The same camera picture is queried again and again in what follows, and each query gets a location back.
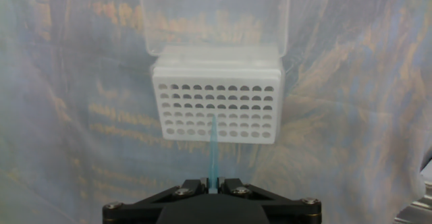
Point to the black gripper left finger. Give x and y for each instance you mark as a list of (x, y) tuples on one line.
[(128, 214)]

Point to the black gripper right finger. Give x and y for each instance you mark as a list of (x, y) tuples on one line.
[(297, 214)]

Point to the blue pipette tip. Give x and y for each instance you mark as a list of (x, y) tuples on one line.
[(213, 163)]

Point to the white pipette tip holder box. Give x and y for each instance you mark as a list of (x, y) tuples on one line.
[(216, 72)]

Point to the light blue cloth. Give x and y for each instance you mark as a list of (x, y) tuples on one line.
[(337, 116)]

